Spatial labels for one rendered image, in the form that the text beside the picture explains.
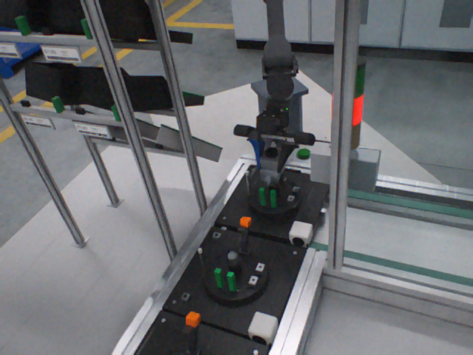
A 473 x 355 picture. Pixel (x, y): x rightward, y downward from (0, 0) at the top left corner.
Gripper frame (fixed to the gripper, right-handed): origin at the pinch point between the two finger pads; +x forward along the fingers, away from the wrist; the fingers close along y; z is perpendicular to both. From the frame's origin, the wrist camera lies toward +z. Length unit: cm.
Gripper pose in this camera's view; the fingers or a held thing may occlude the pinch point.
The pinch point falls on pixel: (270, 157)
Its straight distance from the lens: 98.4
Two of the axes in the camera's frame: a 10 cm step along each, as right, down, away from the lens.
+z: -3.7, 0.2, -9.3
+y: 9.2, 1.6, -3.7
